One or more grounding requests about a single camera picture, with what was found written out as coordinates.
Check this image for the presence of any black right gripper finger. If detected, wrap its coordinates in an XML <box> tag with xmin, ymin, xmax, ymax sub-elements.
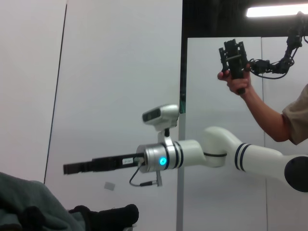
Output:
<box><xmin>63</xmin><ymin>161</ymin><xmax>94</xmax><ymax>176</ymax></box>

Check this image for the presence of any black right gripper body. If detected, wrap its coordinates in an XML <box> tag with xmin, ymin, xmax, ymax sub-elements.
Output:
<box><xmin>91</xmin><ymin>154</ymin><xmax>145</xmax><ymax>173</ymax></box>

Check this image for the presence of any green yellow black-edged towel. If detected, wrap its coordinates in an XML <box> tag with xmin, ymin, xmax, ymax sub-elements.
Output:
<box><xmin>0</xmin><ymin>172</ymin><xmax>85</xmax><ymax>231</ymax></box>

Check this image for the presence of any black teleoperation controller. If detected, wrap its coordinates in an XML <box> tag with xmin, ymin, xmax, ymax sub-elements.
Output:
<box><xmin>218</xmin><ymin>11</ymin><xmax>308</xmax><ymax>95</ymax></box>

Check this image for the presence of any person right forearm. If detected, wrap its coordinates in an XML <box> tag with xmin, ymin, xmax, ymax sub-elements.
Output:
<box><xmin>242</xmin><ymin>88</ymin><xmax>292</xmax><ymax>143</ymax></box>

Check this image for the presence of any person right hand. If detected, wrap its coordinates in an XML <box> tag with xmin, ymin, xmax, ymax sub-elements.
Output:
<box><xmin>217</xmin><ymin>71</ymin><xmax>253</xmax><ymax>96</ymax></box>

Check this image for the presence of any black cloth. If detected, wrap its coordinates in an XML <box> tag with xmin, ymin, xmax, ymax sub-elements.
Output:
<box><xmin>68</xmin><ymin>204</ymin><xmax>140</xmax><ymax>231</ymax></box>

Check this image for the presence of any rectangular ceiling light panel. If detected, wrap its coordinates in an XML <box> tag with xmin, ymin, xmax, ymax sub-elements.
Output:
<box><xmin>245</xmin><ymin>6</ymin><xmax>308</xmax><ymax>18</ymax></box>

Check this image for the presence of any gray wall label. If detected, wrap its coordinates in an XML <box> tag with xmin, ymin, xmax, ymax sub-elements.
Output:
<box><xmin>103</xmin><ymin>181</ymin><xmax>116</xmax><ymax>192</ymax></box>

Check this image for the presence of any gray right gripper cable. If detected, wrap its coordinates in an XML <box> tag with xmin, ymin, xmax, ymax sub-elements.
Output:
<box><xmin>129</xmin><ymin>157</ymin><xmax>164</xmax><ymax>188</ymax></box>

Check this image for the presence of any gray partition post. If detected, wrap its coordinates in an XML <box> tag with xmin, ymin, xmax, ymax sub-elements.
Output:
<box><xmin>176</xmin><ymin>113</ymin><xmax>186</xmax><ymax>231</ymax></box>

